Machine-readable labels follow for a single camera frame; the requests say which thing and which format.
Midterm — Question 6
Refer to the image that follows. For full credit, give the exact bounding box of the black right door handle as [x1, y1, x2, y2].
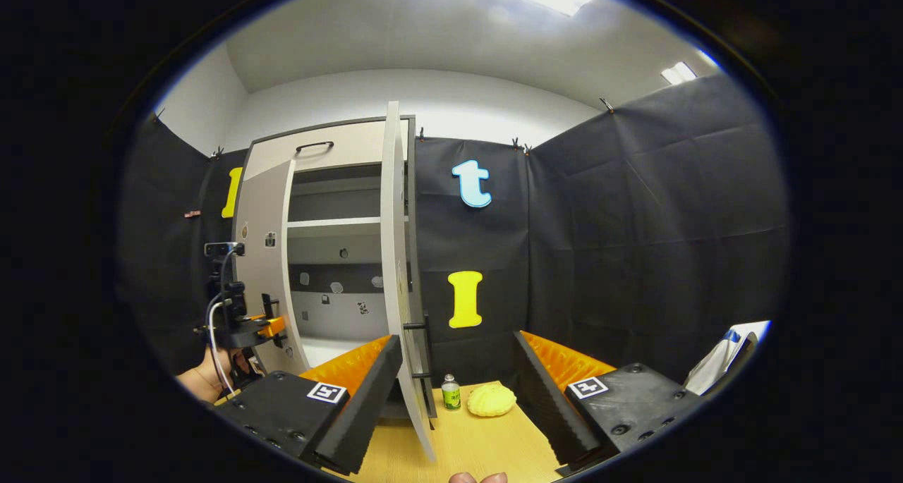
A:
[403, 313, 433, 400]

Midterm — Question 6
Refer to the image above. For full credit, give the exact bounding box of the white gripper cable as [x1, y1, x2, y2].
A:
[206, 293, 238, 401]

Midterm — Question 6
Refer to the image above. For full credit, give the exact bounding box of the grey cabinet drawer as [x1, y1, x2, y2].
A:
[243, 120, 411, 181]

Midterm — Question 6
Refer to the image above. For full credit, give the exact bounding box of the small ceiling light panel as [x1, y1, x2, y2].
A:
[660, 61, 698, 86]

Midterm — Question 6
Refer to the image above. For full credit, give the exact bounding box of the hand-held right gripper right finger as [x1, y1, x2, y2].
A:
[511, 330, 706, 477]

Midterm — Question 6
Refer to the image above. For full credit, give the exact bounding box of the grey cabinet door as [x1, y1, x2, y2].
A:
[234, 160, 310, 377]
[380, 101, 439, 463]

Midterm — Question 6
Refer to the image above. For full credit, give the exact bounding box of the grey double-door shoe cabinet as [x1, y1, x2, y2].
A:
[233, 101, 439, 463]

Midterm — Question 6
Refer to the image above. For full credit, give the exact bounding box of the white cabinet shelf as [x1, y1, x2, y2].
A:
[285, 216, 411, 239]

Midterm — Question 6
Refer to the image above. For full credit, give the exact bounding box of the black backdrop cloth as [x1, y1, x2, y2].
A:
[120, 74, 789, 399]

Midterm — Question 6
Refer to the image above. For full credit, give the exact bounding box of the white bag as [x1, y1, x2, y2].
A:
[682, 320, 772, 398]

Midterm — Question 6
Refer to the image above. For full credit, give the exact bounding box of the black door handle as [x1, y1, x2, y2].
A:
[260, 293, 289, 349]
[403, 313, 433, 400]

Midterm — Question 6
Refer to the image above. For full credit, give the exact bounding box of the black left door handle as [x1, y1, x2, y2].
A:
[260, 293, 289, 349]

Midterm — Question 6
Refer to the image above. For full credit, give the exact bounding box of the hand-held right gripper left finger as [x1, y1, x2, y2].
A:
[212, 335, 404, 475]

